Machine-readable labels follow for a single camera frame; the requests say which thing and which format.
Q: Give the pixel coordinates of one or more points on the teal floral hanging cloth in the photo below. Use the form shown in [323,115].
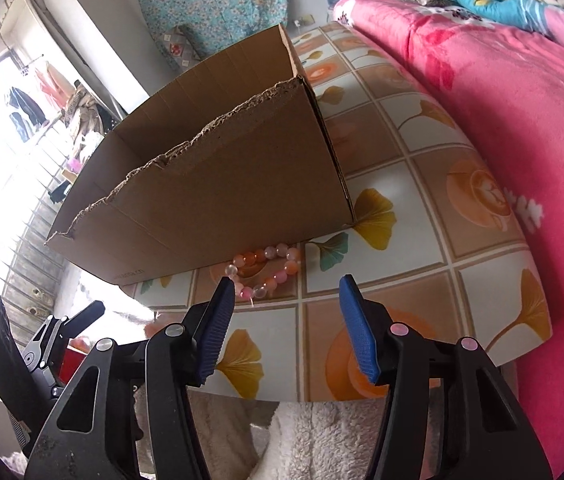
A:
[221,5]

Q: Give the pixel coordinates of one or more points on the pink floral blanket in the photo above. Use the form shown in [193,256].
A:
[512,135]

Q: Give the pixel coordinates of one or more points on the pile of clothes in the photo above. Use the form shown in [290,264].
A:
[84,110]

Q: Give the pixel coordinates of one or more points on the white wall socket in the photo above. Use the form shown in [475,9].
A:
[304,21]

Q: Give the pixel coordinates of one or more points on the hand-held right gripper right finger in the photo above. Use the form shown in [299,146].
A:
[359,330]

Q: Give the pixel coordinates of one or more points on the metal window railing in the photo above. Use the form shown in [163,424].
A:
[36,260]

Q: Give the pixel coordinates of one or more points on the dark hanging jacket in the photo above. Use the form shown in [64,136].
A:
[24,107]

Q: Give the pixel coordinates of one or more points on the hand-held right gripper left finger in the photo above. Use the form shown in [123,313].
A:
[216,330]

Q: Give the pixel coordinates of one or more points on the brown cardboard box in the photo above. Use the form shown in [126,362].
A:
[211,200]

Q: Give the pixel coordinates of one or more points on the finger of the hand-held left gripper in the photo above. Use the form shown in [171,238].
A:
[89,314]

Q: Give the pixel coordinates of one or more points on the orange hanging garment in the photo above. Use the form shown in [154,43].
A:
[51,85]

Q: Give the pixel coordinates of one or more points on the wall coat hooks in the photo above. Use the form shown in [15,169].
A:
[4,15]

